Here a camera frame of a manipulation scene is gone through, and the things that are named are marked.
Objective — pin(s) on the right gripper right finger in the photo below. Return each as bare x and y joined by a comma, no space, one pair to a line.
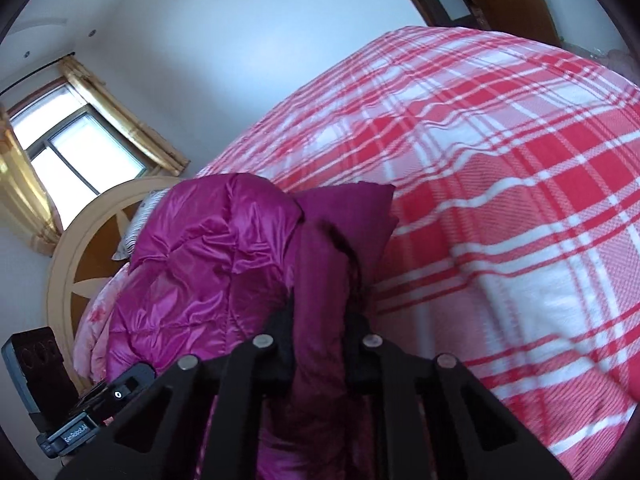
433,419

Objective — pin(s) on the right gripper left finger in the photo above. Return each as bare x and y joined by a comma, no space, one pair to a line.
199,420

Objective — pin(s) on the magenta down jacket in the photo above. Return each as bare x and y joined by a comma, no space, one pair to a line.
218,257

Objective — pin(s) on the black speaker box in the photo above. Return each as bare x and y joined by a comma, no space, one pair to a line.
36,366

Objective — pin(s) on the pink floral quilt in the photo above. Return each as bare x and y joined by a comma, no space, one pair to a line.
90,345

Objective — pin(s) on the wooden round headboard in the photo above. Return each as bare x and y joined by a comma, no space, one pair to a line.
82,262

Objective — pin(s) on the striped grey pillow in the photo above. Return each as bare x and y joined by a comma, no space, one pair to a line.
125,247

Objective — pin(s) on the yellow curtain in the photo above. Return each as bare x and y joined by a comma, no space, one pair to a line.
26,206

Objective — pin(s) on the red white plaid bedspread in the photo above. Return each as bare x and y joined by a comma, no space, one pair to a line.
516,174

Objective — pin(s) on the window with frame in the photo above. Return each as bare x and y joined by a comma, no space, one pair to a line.
75,151

